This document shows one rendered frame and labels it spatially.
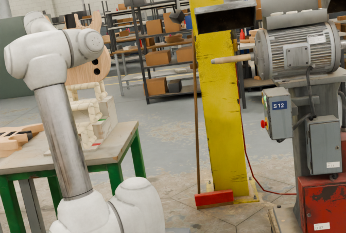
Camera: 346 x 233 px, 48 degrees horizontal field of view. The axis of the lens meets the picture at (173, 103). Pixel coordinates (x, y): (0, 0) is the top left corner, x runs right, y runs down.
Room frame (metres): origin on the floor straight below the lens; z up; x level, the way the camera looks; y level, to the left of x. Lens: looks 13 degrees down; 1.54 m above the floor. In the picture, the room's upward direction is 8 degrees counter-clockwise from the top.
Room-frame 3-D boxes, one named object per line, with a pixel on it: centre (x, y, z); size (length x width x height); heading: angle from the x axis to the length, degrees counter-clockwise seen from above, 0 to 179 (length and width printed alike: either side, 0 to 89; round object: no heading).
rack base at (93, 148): (1.90, 0.53, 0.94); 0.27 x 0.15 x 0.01; 83
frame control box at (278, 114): (1.72, -0.53, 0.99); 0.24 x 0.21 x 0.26; 83
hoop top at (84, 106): (2.01, 0.51, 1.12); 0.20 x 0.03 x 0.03; 82
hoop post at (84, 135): (1.84, 0.45, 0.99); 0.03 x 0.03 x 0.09
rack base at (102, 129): (2.05, 0.50, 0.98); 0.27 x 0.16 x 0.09; 83
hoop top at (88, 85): (2.17, 0.49, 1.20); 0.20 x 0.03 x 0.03; 82
